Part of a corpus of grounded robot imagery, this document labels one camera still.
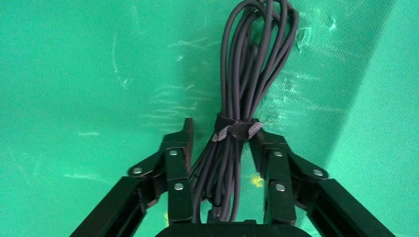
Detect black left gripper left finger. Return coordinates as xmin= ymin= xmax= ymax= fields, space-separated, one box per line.
xmin=70 ymin=118 xmax=194 ymax=237

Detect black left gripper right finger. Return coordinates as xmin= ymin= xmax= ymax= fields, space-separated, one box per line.
xmin=250 ymin=119 xmax=397 ymax=237

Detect green table mat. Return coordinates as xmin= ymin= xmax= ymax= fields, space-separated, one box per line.
xmin=0 ymin=0 xmax=419 ymax=237

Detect black data cable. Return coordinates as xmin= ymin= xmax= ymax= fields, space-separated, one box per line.
xmin=188 ymin=0 xmax=300 ymax=225

